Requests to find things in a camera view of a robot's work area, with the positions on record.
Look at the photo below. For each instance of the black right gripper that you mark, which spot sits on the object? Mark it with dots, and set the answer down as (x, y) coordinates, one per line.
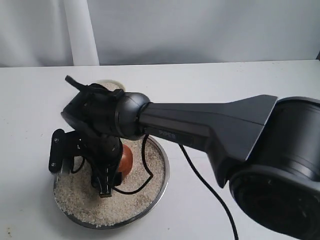
(103, 155)

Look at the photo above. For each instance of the brown wooden cup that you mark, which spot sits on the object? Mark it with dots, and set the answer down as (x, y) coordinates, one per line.
(126, 162)

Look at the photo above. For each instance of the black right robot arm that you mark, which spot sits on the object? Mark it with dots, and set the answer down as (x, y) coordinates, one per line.
(266, 149)

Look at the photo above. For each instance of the steel tray of rice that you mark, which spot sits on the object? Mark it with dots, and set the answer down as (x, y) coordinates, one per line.
(81, 203)

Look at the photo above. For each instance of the ceramic bowl of rice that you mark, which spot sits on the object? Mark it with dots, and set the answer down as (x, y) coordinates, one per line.
(111, 84)

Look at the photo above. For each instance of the white curtain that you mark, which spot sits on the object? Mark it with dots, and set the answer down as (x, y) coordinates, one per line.
(46, 33)

